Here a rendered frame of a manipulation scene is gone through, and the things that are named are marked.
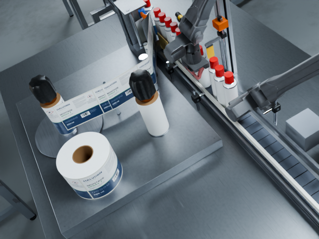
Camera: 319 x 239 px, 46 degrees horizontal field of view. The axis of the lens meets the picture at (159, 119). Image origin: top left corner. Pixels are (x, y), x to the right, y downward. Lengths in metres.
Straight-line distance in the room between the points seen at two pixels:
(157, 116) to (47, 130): 0.54
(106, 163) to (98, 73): 0.67
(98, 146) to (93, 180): 0.12
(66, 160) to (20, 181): 1.53
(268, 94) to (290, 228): 0.43
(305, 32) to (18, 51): 2.70
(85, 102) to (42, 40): 2.58
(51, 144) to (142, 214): 0.52
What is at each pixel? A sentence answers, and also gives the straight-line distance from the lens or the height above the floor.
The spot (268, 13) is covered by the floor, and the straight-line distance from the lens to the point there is 3.48.
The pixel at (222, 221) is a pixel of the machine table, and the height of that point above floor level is 0.83.
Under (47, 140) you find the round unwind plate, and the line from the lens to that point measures 1.67.
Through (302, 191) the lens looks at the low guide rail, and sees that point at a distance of 1.26.
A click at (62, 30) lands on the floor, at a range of 4.07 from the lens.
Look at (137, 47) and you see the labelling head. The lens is 1.82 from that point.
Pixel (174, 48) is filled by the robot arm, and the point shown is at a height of 1.22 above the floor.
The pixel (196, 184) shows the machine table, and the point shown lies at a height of 0.83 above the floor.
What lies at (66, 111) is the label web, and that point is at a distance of 1.55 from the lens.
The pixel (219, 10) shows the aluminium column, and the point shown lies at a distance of 1.49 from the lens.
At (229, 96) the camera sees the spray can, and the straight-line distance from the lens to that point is 1.40.
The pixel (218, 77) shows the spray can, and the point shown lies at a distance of 1.40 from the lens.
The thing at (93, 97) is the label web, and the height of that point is 1.02.
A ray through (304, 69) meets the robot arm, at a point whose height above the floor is 1.28.
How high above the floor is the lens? 2.01
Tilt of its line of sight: 47 degrees down
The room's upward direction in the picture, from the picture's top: 20 degrees counter-clockwise
